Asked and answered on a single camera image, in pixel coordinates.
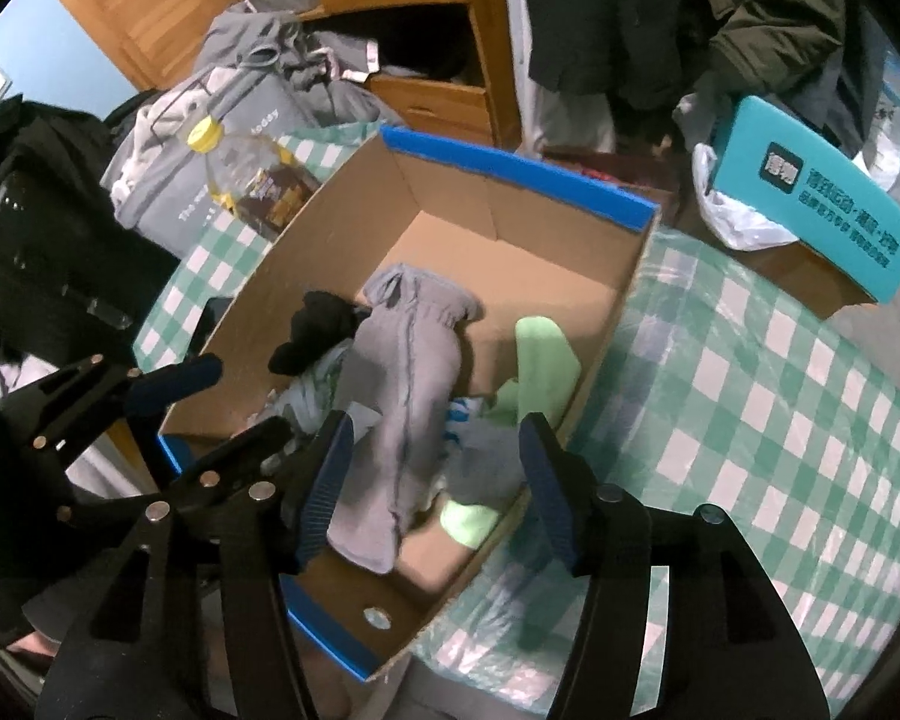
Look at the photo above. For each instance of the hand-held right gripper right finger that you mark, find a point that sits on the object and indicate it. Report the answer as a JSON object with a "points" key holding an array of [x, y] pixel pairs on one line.
{"points": [[551, 495]]}

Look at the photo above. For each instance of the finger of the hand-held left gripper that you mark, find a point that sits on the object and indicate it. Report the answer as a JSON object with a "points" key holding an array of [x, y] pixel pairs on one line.
{"points": [[172, 382], [232, 454]]}

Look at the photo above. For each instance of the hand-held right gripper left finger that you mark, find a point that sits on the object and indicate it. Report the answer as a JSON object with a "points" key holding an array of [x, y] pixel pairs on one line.
{"points": [[326, 487]]}

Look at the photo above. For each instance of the dark grey cloth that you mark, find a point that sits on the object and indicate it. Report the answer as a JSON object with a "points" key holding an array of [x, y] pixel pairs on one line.
{"points": [[487, 465]]}

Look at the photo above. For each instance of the grey white patterned sock bundle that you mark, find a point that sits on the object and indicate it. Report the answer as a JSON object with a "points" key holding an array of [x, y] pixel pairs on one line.
{"points": [[311, 394]]}

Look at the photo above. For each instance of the white blue striped sock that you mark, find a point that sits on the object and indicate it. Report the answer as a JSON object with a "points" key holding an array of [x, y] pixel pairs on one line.
{"points": [[461, 412]]}

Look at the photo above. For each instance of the light green cloth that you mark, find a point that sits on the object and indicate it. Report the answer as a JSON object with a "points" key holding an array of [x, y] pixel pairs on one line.
{"points": [[544, 367]]}

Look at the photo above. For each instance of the long grey sock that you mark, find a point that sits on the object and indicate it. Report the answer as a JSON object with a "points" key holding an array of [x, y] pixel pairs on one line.
{"points": [[409, 390]]}

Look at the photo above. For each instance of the black sock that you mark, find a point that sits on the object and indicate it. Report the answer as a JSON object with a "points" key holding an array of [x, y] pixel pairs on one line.
{"points": [[315, 322]]}

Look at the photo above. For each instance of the blue-rimmed cardboard box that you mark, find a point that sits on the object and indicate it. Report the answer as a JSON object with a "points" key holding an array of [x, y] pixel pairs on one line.
{"points": [[510, 240]]}

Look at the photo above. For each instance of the black bag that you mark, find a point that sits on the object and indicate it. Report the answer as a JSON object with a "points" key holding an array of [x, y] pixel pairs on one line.
{"points": [[45, 240]]}

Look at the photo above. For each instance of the green checked tablecloth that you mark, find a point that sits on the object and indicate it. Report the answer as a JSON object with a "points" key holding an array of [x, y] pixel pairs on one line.
{"points": [[720, 405]]}

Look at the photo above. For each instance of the yellow-capped oil bottle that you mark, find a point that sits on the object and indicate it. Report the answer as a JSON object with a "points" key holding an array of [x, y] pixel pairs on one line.
{"points": [[262, 187]]}

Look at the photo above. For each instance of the white plastic bag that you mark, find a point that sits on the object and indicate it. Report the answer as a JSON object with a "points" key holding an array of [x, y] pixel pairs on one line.
{"points": [[735, 221]]}

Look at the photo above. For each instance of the grey hoodie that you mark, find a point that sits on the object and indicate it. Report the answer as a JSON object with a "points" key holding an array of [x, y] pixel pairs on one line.
{"points": [[232, 37]]}

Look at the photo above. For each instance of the white hanging garment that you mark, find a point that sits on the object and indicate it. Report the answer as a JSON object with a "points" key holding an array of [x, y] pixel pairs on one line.
{"points": [[562, 120]]}

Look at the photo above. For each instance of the wooden wardrobe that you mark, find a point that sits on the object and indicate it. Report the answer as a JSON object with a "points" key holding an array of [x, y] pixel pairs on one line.
{"points": [[142, 7]]}

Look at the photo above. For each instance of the teal shoe box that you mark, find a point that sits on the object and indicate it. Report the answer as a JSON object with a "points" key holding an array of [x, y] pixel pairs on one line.
{"points": [[810, 195]]}

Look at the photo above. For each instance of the black hanging coat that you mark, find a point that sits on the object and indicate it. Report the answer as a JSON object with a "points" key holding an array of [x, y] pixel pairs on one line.
{"points": [[600, 22]]}

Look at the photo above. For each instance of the olive hanging jacket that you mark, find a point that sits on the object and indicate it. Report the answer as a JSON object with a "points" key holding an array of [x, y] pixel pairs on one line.
{"points": [[780, 30]]}

